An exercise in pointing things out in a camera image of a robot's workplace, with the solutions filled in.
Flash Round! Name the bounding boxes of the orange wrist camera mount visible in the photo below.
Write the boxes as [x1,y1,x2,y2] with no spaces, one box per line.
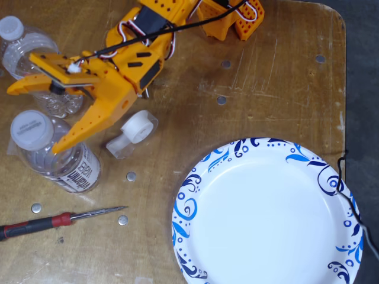
[28,52,101,96]

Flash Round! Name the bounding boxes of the clear ribbed water bottle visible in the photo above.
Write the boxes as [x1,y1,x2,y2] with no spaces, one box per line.
[0,15,85,119]

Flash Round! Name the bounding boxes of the vitaminwater labelled plastic bottle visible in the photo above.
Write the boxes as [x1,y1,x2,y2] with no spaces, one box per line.
[10,109,102,195]

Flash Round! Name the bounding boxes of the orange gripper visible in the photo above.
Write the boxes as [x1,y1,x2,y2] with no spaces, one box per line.
[6,41,165,154]

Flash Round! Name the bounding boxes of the white clear tape dispenser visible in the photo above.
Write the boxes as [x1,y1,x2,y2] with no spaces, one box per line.
[105,109,159,160]

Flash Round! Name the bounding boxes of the red black screwdriver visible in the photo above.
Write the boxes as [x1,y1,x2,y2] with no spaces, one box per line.
[0,205,129,242]

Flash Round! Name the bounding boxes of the thin black camera cable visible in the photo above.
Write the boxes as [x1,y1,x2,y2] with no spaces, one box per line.
[79,0,248,60]

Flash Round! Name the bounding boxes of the blue patterned paper plate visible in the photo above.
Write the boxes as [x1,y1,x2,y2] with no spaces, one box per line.
[171,137,364,284]

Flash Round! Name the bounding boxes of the red white servo wires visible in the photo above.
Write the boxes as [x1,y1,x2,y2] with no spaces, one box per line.
[96,20,178,62]

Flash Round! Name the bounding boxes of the black hanging cable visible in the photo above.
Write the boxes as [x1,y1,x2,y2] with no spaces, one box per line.
[336,149,379,260]

